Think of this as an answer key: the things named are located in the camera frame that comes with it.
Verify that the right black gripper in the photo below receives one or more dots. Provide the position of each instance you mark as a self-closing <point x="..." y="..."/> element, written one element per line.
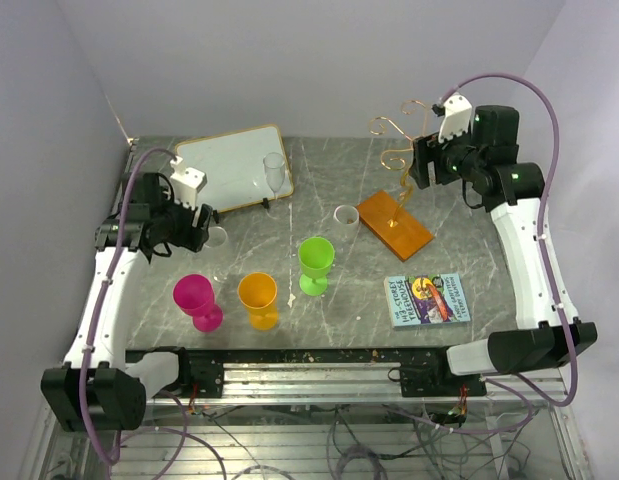
<point x="426" y="150"/>

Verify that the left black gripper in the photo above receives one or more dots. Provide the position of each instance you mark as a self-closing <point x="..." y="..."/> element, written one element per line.
<point x="192" y="237"/>

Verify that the clear round wine glass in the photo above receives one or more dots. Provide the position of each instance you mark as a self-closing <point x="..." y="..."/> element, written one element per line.
<point x="217" y="238"/>

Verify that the pink plastic goblet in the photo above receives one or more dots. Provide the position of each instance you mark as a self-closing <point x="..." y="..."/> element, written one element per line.
<point x="194" y="296"/>

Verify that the orange plastic goblet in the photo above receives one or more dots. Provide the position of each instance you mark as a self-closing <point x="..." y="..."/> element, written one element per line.
<point x="258" y="294"/>

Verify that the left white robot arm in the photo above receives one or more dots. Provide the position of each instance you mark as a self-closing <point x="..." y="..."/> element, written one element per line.
<point x="97" y="374"/>

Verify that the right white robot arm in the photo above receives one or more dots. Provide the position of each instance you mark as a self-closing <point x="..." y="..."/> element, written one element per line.
<point x="478" y="146"/>

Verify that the wooden rack base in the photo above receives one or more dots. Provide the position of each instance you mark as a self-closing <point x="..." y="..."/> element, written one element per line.
<point x="410" y="235"/>

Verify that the clear tall wine glass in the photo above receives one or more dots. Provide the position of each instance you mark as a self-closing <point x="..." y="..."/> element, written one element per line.
<point x="274" y="167"/>

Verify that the yellow framed whiteboard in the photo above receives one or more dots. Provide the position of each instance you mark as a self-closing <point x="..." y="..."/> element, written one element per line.
<point x="233" y="164"/>

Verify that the black whiteboard stand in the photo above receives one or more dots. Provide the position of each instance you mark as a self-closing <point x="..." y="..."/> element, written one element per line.
<point x="216" y="215"/>

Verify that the green plastic goblet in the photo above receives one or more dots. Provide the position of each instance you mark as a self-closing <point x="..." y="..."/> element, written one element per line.
<point x="316" y="256"/>

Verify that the treehouse story book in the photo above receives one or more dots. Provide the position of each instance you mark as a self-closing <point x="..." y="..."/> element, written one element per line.
<point x="426" y="300"/>

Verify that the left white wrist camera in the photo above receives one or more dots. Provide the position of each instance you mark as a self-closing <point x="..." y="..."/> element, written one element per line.
<point x="187" y="183"/>

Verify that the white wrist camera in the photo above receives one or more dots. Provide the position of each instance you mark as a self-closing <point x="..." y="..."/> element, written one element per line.
<point x="187" y="183"/>
<point x="456" y="113"/>

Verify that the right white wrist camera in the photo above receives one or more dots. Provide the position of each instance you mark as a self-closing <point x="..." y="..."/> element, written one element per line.
<point x="456" y="113"/>

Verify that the gold wire glass rack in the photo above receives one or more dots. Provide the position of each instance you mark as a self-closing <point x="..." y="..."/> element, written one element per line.
<point x="396" y="159"/>

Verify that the aluminium mounting rail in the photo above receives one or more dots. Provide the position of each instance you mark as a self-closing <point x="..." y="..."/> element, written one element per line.
<point x="336" y="376"/>

